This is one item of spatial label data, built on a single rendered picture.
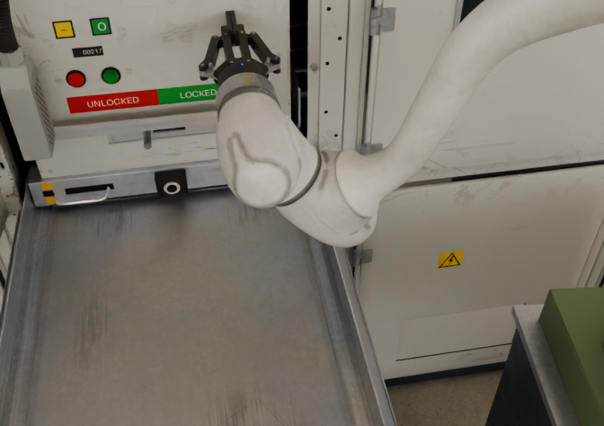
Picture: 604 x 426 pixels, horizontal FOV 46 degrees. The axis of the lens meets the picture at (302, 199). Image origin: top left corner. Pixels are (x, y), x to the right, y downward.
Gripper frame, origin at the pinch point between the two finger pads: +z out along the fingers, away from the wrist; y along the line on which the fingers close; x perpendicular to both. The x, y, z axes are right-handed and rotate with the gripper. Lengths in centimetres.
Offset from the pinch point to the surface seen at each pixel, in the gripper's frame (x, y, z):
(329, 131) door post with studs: -26.9, 18.2, 3.8
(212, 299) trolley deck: -38.4, -8.6, -25.9
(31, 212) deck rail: -35, -42, -1
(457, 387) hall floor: -123, 58, 0
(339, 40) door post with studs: -6.5, 19.5, 3.8
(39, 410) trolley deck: -38, -37, -43
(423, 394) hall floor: -123, 48, -1
